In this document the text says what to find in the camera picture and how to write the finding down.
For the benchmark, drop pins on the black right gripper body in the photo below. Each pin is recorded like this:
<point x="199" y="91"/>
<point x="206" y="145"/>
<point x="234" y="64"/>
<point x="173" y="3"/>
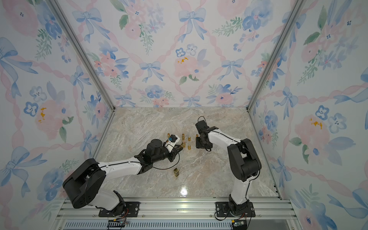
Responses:
<point x="200" y="143"/>

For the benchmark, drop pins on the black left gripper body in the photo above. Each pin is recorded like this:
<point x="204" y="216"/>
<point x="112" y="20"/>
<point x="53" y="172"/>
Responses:
<point x="172" y="155"/>

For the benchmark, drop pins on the gold square lipstick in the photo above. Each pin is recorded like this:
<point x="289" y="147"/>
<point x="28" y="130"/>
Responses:
<point x="176" y="172"/>

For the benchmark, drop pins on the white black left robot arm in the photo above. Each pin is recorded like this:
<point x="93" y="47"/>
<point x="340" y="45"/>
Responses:
<point x="83" y="186"/>

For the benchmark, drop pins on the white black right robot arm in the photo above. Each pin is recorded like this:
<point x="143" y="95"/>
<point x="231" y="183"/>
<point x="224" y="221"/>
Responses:
<point x="243" y="158"/>

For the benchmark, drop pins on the green circuit board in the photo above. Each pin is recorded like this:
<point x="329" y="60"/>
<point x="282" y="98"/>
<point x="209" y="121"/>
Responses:
<point x="239" y="225"/>

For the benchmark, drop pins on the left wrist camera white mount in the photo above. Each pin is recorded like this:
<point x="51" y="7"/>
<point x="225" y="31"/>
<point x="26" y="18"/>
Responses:
<point x="172" y="142"/>

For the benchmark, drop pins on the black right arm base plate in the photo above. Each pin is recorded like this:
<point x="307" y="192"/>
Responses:
<point x="228" y="209"/>

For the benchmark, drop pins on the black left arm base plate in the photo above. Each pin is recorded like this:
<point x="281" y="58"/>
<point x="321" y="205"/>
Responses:
<point x="123" y="209"/>

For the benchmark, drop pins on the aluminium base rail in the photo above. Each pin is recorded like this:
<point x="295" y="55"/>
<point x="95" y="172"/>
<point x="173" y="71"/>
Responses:
<point x="180" y="213"/>

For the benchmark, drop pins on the aluminium corner post right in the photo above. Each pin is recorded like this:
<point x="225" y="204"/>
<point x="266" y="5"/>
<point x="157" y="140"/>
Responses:
<point x="295" y="12"/>

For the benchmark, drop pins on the aluminium corner post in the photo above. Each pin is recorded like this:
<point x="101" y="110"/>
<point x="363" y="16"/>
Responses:
<point x="295" y="12"/>
<point x="61" y="17"/>

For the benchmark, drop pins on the aluminium corner post left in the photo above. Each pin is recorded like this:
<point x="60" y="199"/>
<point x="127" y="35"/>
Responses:
<point x="61" y="17"/>

